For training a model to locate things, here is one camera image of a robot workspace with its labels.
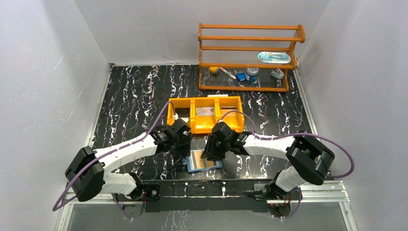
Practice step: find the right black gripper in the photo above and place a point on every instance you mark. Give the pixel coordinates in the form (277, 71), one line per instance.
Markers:
(215, 155)

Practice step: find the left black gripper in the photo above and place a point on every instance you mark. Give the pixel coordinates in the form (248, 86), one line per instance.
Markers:
(182, 149)

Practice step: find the blue card holder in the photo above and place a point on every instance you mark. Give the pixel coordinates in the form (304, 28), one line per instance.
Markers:
(186, 162)

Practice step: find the yellow three-compartment bin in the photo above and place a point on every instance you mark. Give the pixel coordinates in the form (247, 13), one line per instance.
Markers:
(225, 109)

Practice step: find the orange wooden shelf rack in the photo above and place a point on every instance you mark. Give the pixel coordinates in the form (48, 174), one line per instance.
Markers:
(235, 48)

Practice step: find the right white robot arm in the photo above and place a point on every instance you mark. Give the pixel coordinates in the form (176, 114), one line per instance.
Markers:
(309, 158)

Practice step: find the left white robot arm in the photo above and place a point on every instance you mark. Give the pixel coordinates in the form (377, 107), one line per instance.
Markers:
(92, 171)

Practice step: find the silver credit card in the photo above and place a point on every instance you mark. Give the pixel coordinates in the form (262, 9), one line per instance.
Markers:
(205, 111)

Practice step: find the white rectangular box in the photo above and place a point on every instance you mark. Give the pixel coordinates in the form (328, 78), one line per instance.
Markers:
(217, 95)

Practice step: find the yellow sponge block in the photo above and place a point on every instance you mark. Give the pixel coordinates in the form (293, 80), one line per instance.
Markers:
(214, 70)

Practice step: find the white marker pen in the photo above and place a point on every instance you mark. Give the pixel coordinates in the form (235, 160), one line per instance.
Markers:
(228, 73)

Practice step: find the blue small box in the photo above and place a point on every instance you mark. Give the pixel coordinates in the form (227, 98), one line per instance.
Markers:
(241, 76)

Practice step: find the grey tape dispenser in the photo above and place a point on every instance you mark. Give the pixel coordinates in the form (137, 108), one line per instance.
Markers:
(277, 73)

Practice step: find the blue blister pack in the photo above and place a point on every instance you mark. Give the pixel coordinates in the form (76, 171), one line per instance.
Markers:
(274, 57)

